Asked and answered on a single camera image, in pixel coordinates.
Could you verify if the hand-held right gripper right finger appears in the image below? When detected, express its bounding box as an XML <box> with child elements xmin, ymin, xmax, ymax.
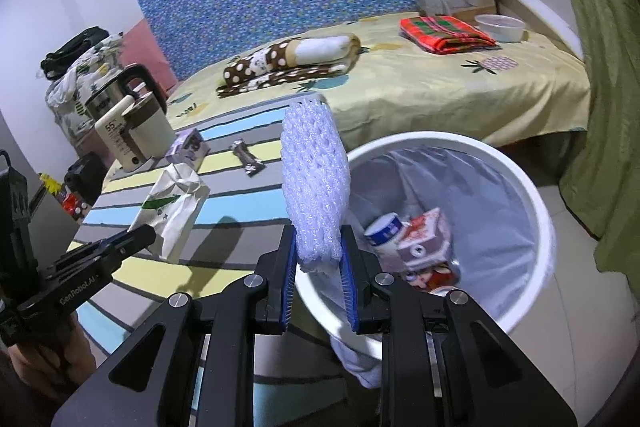
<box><xmin>341</xmin><ymin>224</ymin><xmax>576</xmax><ymax>427</ymax></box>

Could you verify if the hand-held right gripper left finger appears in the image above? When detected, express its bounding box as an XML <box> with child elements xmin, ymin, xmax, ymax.
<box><xmin>50</xmin><ymin>223</ymin><xmax>298</xmax><ymax>427</ymax></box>

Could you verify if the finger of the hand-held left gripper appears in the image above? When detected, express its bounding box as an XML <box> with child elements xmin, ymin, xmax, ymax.
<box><xmin>107</xmin><ymin>237</ymin><xmax>156</xmax><ymax>270</ymax></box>
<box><xmin>100</xmin><ymin>227</ymin><xmax>156</xmax><ymax>253</ymax></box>

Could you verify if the white plastic bottle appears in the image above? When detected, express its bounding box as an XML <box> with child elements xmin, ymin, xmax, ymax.
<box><xmin>364</xmin><ymin>213</ymin><xmax>405</xmax><ymax>253</ymax></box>

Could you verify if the red picture drink can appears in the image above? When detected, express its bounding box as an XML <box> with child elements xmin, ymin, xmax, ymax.
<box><xmin>404</xmin><ymin>264</ymin><xmax>468</xmax><ymax>303</ymax></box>

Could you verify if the red and white milk carton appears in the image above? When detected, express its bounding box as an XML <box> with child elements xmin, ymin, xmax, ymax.
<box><xmin>397</xmin><ymin>207</ymin><xmax>453</xmax><ymax>275</ymax></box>

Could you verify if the white foam net sleeve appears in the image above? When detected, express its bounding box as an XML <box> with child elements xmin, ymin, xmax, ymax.
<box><xmin>281</xmin><ymin>99</ymin><xmax>351</xmax><ymax>273</ymax></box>

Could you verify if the white trash bin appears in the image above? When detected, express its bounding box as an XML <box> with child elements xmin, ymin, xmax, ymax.
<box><xmin>295</xmin><ymin>132</ymin><xmax>557</xmax><ymax>358</ymax></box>

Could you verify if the person's left hand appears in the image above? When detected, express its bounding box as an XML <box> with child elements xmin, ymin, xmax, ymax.
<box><xmin>12</xmin><ymin>313</ymin><xmax>97</xmax><ymax>379</ymax></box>

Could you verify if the white paper bag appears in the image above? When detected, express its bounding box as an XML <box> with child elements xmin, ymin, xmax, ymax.
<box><xmin>127</xmin><ymin>162</ymin><xmax>211</xmax><ymax>263</ymax></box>

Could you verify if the red small item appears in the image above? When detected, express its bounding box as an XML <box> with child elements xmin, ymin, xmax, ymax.
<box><xmin>60</xmin><ymin>193</ymin><xmax>92</xmax><ymax>220</ymax></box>

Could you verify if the dark boxy object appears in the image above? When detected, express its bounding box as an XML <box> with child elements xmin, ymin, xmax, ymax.
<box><xmin>65</xmin><ymin>154</ymin><xmax>108</xmax><ymax>208</ymax></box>

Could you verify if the striped tablecloth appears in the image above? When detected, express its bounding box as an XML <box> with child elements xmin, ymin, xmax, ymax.
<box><xmin>72</xmin><ymin>94</ymin><xmax>351</xmax><ymax>427</ymax></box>

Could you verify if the cream and brown electric jug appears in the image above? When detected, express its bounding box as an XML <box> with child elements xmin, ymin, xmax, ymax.
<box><xmin>95</xmin><ymin>92</ymin><xmax>177</xmax><ymax>172</ymax></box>

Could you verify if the small purple box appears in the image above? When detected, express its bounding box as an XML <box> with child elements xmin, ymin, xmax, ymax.
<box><xmin>167</xmin><ymin>129</ymin><xmax>208</xmax><ymax>170</ymax></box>

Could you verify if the brown snack wrapper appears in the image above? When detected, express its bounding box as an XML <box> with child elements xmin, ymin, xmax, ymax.
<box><xmin>230</xmin><ymin>138</ymin><xmax>266</xmax><ymax>178</ymax></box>

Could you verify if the pineapple print bag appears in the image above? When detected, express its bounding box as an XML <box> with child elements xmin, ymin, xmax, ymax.
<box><xmin>45</xmin><ymin>32</ymin><xmax>126</xmax><ymax>142</ymax></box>

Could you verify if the white plastic bin liner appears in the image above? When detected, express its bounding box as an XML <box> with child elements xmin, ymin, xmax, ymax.
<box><xmin>330</xmin><ymin>147</ymin><xmax>531</xmax><ymax>388</ymax></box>

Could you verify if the black bag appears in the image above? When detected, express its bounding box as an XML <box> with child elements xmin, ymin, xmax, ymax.
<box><xmin>40</xmin><ymin>27</ymin><xmax>111</xmax><ymax>80</ymax></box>

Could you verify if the yellow bed sheet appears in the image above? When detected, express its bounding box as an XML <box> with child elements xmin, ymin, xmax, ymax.
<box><xmin>167</xmin><ymin>14</ymin><xmax>593</xmax><ymax>152</ymax></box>

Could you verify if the brown polka dot blanket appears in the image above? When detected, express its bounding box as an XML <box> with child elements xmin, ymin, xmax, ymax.
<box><xmin>216</xmin><ymin>33</ymin><xmax>362</xmax><ymax>96</ymax></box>

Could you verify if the red plaid cloth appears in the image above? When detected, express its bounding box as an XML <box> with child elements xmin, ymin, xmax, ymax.
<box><xmin>399</xmin><ymin>16</ymin><xmax>498</xmax><ymax>56</ymax></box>

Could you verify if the clear plastic bowl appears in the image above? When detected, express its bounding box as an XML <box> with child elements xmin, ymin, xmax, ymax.
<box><xmin>474</xmin><ymin>14</ymin><xmax>527</xmax><ymax>42</ymax></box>

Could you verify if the green curtain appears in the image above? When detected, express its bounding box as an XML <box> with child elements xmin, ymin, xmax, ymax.
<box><xmin>535</xmin><ymin>0</ymin><xmax>640</xmax><ymax>288</ymax></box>

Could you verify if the steel kettle with black handle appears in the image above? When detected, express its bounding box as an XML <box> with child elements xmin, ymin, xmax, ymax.
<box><xmin>85</xmin><ymin>63</ymin><xmax>168</xmax><ymax>128</ymax></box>

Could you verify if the white bed rail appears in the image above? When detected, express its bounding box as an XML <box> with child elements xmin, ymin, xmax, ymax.
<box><xmin>492</xmin><ymin>0</ymin><xmax>583</xmax><ymax>58</ymax></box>

